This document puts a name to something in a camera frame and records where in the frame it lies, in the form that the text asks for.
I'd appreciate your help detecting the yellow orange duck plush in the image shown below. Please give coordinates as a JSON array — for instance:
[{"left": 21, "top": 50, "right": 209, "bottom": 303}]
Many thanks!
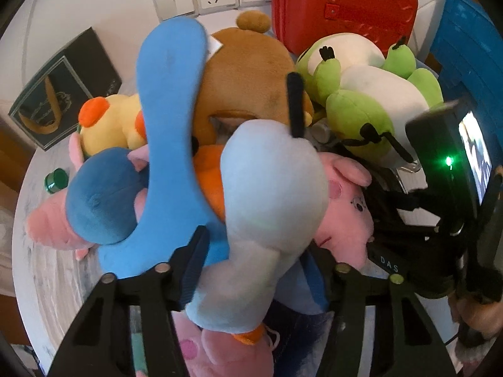
[{"left": 78, "top": 94, "right": 146, "bottom": 156}]

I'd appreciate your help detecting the brown bear plush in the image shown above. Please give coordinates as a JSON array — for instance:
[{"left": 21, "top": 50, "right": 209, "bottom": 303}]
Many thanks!
[{"left": 192, "top": 10, "right": 295, "bottom": 145}]

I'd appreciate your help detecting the pink pig plush orange dress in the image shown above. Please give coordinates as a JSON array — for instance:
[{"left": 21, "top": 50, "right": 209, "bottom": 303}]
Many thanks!
[{"left": 193, "top": 145, "right": 373, "bottom": 270}]

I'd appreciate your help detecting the red plastic carry case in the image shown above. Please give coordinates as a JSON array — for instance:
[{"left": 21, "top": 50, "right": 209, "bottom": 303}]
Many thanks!
[{"left": 271, "top": 0, "right": 419, "bottom": 55}]

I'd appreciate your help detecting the pink pig plush blue dress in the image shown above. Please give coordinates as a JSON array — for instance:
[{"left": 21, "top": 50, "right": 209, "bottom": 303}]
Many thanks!
[{"left": 25, "top": 133, "right": 149, "bottom": 260}]

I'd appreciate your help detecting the blue storage bin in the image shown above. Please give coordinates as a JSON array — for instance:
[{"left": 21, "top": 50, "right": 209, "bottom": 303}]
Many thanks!
[{"left": 431, "top": 0, "right": 502, "bottom": 164}]

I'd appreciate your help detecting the green bottle cap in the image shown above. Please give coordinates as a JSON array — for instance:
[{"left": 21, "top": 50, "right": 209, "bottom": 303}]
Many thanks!
[{"left": 43, "top": 168, "right": 69, "bottom": 194}]

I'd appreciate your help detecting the white cat plush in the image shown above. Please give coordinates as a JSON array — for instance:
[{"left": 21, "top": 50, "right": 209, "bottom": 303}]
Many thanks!
[{"left": 186, "top": 119, "right": 328, "bottom": 335}]

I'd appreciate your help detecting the blue long-eared plush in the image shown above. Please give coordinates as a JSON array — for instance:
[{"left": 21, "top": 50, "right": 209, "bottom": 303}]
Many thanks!
[{"left": 98, "top": 17, "right": 229, "bottom": 278}]

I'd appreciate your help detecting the black square gift box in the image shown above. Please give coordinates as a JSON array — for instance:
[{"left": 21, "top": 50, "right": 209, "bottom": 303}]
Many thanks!
[{"left": 8, "top": 27, "right": 122, "bottom": 151}]

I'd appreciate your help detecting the green white frog plush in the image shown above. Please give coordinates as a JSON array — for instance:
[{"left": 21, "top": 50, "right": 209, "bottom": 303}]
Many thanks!
[{"left": 296, "top": 32, "right": 443, "bottom": 168}]

